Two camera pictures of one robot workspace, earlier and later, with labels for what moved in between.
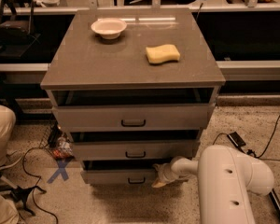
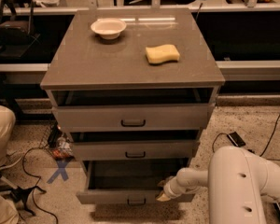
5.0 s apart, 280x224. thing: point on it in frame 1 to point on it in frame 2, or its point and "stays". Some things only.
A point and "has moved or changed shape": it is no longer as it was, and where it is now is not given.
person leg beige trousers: (3, 122) stays
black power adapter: (236, 139) stays
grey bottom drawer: (128, 172) has moved or changed shape
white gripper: (165, 173) to (170, 189)
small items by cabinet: (64, 147) stays
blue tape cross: (62, 164) stays
